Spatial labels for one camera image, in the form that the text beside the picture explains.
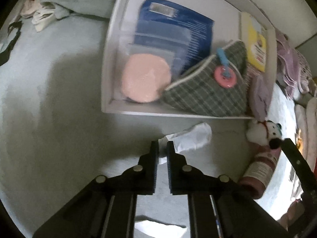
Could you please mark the white crumpled paper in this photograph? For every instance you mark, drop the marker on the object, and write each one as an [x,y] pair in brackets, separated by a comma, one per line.
[192,138]

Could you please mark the orange cloth toy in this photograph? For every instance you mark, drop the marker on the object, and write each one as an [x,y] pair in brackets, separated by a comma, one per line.
[299,141]

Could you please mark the black rectangular frame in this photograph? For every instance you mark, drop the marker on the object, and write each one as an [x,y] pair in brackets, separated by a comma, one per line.
[13,34]

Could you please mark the white paper sheet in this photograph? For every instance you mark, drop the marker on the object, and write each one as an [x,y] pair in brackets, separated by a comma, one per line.
[154,228]

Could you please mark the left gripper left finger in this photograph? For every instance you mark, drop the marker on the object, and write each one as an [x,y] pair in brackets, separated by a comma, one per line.
[106,206]

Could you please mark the purple striped blanket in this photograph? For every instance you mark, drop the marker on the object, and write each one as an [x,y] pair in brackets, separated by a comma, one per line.
[287,64]

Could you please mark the white shallow tray box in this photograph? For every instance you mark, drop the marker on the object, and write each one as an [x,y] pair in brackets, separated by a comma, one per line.
[226,28]

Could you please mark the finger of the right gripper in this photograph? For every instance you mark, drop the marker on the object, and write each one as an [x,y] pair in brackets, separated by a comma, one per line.
[301,167]

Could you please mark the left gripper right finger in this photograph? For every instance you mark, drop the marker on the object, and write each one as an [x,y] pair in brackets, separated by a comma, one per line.
[217,206]

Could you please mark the lilac foam pad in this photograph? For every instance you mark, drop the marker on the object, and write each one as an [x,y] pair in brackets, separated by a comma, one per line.
[259,98]

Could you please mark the light patterned garment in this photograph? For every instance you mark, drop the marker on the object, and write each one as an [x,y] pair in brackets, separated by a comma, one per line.
[306,83]

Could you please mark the green plaid pouch pink button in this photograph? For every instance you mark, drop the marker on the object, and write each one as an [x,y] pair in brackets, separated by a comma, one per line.
[197,90]

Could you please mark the blue packet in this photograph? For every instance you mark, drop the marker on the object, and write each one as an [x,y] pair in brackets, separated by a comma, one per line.
[183,37]

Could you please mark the cream plush pillow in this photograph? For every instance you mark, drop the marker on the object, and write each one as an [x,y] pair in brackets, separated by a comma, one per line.
[306,122]

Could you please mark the purple pump lotion bottle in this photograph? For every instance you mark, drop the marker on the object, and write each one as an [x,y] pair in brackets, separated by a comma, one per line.
[260,171]

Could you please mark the person's right hand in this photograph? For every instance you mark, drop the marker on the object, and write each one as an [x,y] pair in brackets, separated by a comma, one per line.
[295,210]

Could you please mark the yellow tissue pack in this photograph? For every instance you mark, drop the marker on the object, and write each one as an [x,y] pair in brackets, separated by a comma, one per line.
[254,37]

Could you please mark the white socks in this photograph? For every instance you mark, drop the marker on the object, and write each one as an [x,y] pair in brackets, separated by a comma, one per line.
[44,17]

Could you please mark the round pink puff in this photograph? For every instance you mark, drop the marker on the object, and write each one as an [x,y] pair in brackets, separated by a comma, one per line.
[144,77]

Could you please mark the black white plush dog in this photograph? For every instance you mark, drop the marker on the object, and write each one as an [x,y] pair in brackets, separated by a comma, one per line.
[265,133]

